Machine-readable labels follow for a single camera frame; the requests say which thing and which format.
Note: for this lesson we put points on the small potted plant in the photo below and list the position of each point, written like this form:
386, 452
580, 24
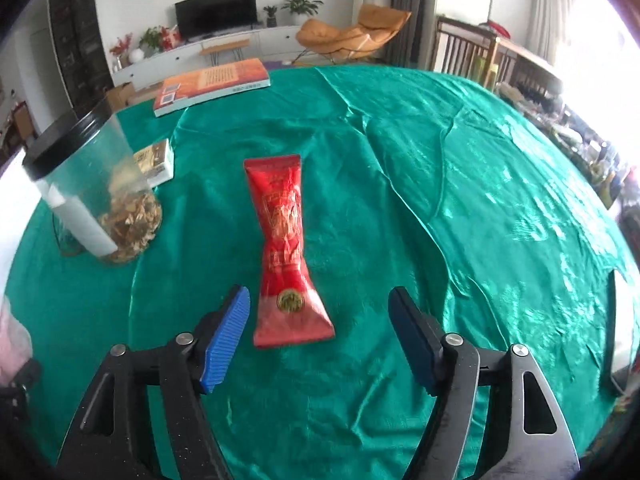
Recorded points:
271, 16

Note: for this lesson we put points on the grey window curtain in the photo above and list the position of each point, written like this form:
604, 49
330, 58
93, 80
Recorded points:
412, 46

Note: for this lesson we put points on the red snack packet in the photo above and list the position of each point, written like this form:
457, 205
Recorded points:
290, 310

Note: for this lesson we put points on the orange lounge chair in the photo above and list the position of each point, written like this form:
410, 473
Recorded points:
375, 27

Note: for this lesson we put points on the clear jar black lid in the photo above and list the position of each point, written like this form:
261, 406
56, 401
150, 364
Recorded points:
86, 173

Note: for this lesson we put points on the black flat television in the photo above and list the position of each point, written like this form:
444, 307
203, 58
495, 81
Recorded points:
199, 18

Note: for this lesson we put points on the pink mesh bath loofah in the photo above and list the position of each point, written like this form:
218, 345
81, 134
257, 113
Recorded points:
15, 344

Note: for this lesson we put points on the black glass display cabinet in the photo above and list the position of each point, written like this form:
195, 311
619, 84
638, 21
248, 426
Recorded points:
80, 53

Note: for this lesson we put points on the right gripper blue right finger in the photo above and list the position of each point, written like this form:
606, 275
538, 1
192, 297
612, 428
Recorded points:
526, 435

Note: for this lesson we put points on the orange hardcover book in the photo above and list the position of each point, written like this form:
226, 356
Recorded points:
199, 86

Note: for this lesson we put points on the red flower vase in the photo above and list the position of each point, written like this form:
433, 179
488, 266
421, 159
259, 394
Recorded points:
120, 51

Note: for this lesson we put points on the green satin tablecloth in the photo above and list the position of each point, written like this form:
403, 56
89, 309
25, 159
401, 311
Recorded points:
409, 179

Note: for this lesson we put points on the wooden bench stool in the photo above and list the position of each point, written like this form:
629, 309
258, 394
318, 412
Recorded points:
233, 48

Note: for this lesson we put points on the green potted plant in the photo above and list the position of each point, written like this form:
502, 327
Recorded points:
301, 10

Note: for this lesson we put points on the leafy plant on cabinet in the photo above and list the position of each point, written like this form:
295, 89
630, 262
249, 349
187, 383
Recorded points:
152, 40

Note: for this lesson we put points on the brown cardboard box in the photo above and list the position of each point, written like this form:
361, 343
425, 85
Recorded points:
118, 97

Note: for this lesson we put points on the white tv cabinet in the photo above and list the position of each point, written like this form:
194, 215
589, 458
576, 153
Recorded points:
273, 44

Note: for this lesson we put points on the small gold paper box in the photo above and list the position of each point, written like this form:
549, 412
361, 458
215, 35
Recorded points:
157, 162

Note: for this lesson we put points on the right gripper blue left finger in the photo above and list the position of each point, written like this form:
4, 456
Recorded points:
111, 434

